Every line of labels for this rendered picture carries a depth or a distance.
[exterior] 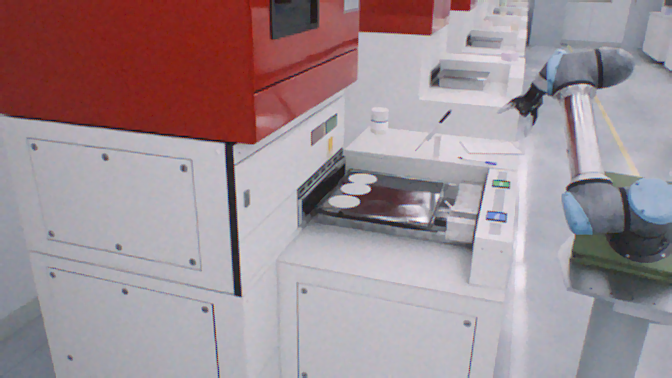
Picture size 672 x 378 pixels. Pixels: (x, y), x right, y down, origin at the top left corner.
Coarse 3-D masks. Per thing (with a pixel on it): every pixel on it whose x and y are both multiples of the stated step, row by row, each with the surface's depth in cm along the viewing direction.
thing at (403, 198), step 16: (384, 176) 195; (336, 192) 180; (384, 192) 181; (400, 192) 181; (416, 192) 182; (432, 192) 182; (336, 208) 168; (352, 208) 168; (368, 208) 169; (384, 208) 169; (400, 208) 169; (416, 208) 170; (432, 208) 170
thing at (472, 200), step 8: (464, 192) 188; (472, 192) 187; (456, 200) 181; (464, 200) 181; (472, 200) 181; (480, 200) 182; (472, 208) 175; (448, 232) 160; (456, 232) 159; (464, 232) 159; (464, 240) 159
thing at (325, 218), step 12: (324, 216) 175; (336, 216) 175; (348, 216) 174; (360, 228) 173; (372, 228) 171; (384, 228) 170; (396, 228) 169; (408, 228) 168; (420, 228) 168; (432, 240) 166; (444, 240) 165; (456, 240) 164
